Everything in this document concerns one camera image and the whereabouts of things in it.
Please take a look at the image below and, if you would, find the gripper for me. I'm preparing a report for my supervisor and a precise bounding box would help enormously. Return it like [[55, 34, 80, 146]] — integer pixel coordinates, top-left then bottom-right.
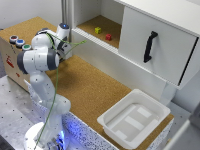
[[57, 40, 73, 61]]

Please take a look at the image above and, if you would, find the white cabinet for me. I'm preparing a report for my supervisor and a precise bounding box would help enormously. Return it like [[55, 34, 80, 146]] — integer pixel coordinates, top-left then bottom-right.
[[61, 0, 200, 108]]

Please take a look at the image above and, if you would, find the yellow block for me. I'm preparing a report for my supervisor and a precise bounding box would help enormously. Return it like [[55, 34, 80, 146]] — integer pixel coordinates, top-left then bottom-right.
[[94, 26, 102, 35]]

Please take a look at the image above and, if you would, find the green button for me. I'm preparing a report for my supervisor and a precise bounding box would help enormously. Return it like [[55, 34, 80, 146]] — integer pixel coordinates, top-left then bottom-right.
[[21, 43, 33, 52]]

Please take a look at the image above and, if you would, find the pink block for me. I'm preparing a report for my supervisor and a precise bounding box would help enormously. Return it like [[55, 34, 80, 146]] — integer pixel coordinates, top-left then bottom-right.
[[105, 33, 113, 42]]

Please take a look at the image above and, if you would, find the blue button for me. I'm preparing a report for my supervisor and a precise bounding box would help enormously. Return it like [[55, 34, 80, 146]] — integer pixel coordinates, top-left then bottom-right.
[[15, 38, 26, 48]]

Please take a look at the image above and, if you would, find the red button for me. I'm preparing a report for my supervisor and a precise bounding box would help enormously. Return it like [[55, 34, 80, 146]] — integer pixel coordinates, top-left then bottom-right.
[[9, 35, 19, 45]]

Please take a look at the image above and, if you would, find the white sliding door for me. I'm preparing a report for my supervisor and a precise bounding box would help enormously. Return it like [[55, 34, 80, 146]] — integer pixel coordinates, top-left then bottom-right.
[[117, 5, 200, 87]]

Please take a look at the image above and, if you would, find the white plastic box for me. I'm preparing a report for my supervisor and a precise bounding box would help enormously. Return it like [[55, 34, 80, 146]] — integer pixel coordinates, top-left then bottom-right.
[[96, 88, 172, 150]]

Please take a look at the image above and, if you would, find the green cable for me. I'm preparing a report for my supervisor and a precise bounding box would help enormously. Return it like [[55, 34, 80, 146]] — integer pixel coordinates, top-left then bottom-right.
[[33, 31, 87, 150]]

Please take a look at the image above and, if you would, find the black door handle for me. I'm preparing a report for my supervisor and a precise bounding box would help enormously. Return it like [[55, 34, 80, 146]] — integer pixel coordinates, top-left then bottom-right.
[[143, 30, 159, 64]]

